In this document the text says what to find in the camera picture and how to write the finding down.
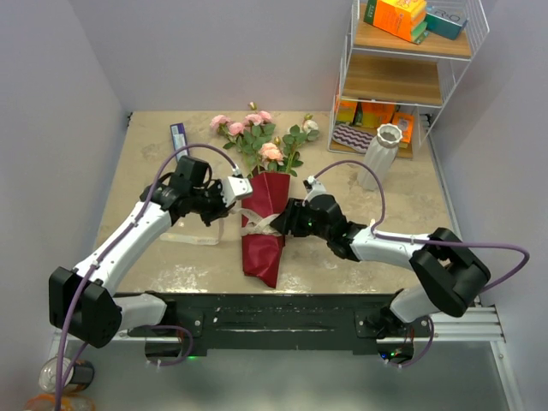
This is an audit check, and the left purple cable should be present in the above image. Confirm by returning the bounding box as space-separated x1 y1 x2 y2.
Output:
52 142 242 411

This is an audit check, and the small orange packet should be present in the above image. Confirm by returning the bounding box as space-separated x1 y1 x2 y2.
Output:
391 111 414 144

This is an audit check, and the orange box shelf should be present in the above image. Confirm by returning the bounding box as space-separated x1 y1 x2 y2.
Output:
336 100 396 128
364 0 427 43

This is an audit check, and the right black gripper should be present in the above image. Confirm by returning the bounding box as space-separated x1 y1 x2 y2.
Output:
270 198 331 241

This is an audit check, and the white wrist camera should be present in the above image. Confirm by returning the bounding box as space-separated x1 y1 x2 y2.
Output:
303 176 327 202
221 176 253 206

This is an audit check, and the beige printed ribbon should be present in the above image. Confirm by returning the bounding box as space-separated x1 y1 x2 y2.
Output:
159 207 282 246

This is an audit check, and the pink rose bouquet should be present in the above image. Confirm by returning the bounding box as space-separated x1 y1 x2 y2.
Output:
210 102 320 177

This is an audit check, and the orange box top shelf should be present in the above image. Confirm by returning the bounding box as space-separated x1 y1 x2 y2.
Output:
364 0 427 43

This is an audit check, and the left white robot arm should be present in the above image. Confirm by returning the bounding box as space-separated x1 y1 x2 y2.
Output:
48 157 229 348

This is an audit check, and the green sponge stack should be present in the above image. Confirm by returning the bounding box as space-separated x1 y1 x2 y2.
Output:
411 20 429 45

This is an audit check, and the orange plastic bottle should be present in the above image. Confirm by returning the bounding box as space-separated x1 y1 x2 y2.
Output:
23 394 96 411

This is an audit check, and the silver top tin can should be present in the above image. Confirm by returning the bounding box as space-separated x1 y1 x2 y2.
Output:
38 356 95 394

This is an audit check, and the purple wavy pattern cloth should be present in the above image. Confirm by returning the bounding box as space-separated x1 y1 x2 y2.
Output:
332 124 375 153

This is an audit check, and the teal box top shelf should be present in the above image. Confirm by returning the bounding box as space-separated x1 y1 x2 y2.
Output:
425 5 468 40

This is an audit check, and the purple toothpaste box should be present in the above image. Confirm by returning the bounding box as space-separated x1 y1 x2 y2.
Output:
170 122 188 161

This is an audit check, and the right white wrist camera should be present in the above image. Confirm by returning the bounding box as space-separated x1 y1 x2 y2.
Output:
303 176 327 202

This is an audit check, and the white wire shelf rack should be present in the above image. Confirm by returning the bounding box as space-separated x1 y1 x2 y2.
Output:
327 1 490 158

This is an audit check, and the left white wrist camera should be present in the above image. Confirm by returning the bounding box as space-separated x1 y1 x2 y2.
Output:
221 176 253 206

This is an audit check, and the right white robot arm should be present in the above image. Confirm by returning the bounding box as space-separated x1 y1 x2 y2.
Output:
270 194 491 337

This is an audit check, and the orange box bottom shelf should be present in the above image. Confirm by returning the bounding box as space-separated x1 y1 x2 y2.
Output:
336 100 396 128

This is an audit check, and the white ribbed vase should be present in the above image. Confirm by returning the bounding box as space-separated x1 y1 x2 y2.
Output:
363 123 402 181

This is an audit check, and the aluminium rail frame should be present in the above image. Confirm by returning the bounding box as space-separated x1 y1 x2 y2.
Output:
51 299 526 411

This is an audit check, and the red wrapping paper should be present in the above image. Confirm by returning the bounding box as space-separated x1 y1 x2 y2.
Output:
241 172 290 289

